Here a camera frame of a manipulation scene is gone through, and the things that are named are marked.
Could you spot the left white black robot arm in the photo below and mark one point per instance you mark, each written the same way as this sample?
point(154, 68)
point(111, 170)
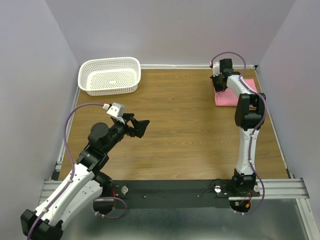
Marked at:
point(84, 183)

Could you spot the aluminium frame rail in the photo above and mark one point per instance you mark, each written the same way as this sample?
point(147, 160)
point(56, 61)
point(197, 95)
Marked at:
point(269, 189)

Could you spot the white perforated plastic basket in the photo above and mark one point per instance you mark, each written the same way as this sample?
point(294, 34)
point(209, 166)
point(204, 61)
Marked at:
point(109, 76)

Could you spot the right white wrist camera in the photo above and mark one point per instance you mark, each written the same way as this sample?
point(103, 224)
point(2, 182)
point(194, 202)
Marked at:
point(215, 66)

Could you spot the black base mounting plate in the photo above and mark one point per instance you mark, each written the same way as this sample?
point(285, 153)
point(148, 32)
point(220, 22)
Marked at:
point(175, 194)

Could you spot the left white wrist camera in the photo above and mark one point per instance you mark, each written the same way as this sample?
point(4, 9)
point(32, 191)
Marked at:
point(115, 110)

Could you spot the pink t shirt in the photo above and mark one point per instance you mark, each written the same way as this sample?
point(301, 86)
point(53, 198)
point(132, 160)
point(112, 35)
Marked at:
point(227, 98)

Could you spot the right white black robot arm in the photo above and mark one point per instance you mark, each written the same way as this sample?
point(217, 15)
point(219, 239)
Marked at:
point(249, 116)

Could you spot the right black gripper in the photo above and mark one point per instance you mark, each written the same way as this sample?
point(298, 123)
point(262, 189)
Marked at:
point(217, 89)

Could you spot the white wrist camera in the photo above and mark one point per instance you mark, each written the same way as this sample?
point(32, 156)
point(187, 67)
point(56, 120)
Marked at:
point(115, 110)
point(215, 66)

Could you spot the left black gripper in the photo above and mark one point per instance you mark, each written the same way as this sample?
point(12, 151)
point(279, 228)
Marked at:
point(140, 126)

